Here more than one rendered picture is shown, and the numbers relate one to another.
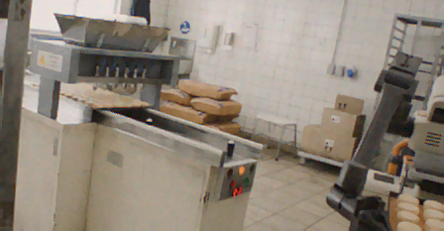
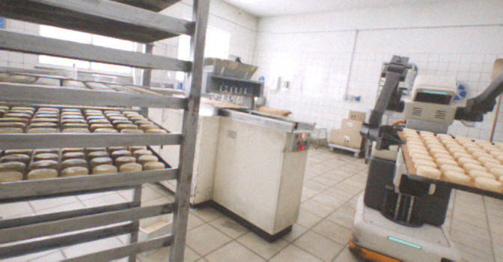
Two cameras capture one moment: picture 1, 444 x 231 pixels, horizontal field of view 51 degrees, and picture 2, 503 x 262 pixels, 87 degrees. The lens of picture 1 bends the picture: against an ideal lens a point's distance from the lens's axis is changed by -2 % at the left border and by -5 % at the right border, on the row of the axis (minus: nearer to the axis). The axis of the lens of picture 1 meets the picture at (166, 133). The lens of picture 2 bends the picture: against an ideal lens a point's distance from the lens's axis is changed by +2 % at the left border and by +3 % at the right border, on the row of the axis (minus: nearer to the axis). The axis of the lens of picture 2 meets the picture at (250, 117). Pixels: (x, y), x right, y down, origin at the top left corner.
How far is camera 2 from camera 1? 0.23 m
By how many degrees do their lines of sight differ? 6
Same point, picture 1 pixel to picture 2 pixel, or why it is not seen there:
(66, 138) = (204, 123)
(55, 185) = (197, 150)
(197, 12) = (268, 70)
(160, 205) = (257, 157)
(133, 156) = (242, 131)
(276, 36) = (312, 81)
